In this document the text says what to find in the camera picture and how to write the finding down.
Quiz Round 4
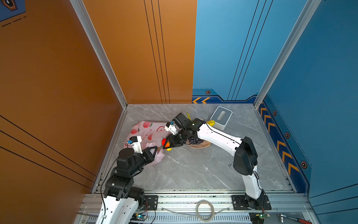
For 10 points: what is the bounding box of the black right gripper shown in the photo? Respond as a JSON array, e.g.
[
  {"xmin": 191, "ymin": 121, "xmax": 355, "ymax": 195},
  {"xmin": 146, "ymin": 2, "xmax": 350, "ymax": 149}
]
[{"xmin": 162, "ymin": 128, "xmax": 189, "ymax": 148}]

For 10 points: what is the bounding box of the red yellow mango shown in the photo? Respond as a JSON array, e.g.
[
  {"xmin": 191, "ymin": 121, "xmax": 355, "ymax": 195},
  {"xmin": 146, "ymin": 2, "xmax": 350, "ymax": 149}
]
[{"xmin": 161, "ymin": 139, "xmax": 172, "ymax": 151}]

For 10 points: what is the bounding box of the pink printed plastic bag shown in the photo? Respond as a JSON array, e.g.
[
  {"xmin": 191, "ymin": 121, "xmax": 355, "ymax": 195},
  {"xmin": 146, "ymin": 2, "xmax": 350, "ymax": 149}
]
[{"xmin": 125, "ymin": 121, "xmax": 170, "ymax": 165}]

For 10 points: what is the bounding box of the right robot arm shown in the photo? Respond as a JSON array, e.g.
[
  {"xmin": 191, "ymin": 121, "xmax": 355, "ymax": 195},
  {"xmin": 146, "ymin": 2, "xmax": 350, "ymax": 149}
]
[{"xmin": 162, "ymin": 113, "xmax": 267, "ymax": 210}]

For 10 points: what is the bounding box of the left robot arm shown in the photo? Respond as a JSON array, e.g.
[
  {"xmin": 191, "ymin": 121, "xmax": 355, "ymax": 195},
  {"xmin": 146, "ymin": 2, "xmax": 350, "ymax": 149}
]
[{"xmin": 96, "ymin": 146, "xmax": 158, "ymax": 224}]

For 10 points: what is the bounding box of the wooden fruit plate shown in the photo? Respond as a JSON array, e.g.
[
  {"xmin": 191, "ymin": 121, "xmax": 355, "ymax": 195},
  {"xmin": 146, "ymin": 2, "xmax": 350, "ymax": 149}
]
[{"xmin": 186, "ymin": 140, "xmax": 211, "ymax": 149}]

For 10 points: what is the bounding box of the yellow banana bunch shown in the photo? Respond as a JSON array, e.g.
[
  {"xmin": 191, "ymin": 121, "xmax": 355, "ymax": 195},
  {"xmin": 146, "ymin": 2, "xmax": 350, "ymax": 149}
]
[{"xmin": 186, "ymin": 112, "xmax": 215, "ymax": 127}]

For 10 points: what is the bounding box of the white grey tissue box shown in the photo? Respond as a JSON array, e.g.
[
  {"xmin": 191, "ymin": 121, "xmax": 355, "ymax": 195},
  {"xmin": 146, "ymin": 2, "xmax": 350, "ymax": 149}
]
[{"xmin": 210, "ymin": 106, "xmax": 233, "ymax": 131}]

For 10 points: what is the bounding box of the left green circuit board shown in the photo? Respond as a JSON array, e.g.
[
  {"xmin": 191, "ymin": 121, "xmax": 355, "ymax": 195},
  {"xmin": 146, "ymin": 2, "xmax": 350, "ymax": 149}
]
[{"xmin": 130, "ymin": 213, "xmax": 148, "ymax": 223}]

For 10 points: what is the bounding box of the green circuit board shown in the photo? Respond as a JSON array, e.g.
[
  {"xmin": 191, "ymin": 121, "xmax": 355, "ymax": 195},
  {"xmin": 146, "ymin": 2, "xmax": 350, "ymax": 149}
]
[
  {"xmin": 249, "ymin": 213, "xmax": 271, "ymax": 224},
  {"xmin": 130, "ymin": 213, "xmax": 148, "ymax": 223}
]

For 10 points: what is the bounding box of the coiled clear tube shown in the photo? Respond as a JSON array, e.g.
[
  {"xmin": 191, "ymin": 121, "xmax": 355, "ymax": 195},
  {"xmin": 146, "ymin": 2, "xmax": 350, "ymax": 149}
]
[{"xmin": 160, "ymin": 200, "xmax": 230, "ymax": 222}]

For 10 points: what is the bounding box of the right green circuit board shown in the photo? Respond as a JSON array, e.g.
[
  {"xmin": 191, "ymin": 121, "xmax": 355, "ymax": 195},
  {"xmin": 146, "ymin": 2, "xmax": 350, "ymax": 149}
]
[{"xmin": 249, "ymin": 213, "xmax": 271, "ymax": 224}]

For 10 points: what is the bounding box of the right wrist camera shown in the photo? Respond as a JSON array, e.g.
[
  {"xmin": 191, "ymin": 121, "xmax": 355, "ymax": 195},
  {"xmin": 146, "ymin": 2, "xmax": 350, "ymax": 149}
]
[{"xmin": 165, "ymin": 121, "xmax": 180, "ymax": 135}]

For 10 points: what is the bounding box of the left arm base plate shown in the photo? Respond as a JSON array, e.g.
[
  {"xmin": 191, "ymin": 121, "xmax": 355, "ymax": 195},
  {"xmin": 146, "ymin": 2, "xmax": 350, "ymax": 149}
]
[{"xmin": 143, "ymin": 195, "xmax": 158, "ymax": 211}]

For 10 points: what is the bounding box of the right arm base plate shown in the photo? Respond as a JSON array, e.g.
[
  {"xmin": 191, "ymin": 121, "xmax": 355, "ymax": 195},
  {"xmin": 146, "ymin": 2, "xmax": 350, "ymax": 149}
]
[{"xmin": 231, "ymin": 194, "xmax": 272, "ymax": 211}]

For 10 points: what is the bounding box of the red handled screwdriver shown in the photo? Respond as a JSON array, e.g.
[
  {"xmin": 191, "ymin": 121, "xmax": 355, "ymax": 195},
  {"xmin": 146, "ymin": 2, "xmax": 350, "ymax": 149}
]
[{"xmin": 278, "ymin": 213, "xmax": 312, "ymax": 224}]

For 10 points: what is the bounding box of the aluminium corner post left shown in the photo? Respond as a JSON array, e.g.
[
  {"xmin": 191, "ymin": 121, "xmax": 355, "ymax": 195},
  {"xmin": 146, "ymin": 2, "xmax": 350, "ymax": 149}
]
[{"xmin": 70, "ymin": 0, "xmax": 128, "ymax": 109}]

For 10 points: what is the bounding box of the aluminium corner post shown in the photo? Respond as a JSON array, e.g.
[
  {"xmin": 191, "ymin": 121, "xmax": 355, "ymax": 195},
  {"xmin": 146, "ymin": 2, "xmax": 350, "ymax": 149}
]
[
  {"xmin": 253, "ymin": 0, "xmax": 321, "ymax": 109},
  {"xmin": 70, "ymin": 0, "xmax": 128, "ymax": 109}
]

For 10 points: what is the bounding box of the aluminium corner post right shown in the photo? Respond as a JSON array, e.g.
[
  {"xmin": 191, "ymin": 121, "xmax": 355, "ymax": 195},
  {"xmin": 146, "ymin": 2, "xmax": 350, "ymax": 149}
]
[{"xmin": 253, "ymin": 0, "xmax": 321, "ymax": 109}]

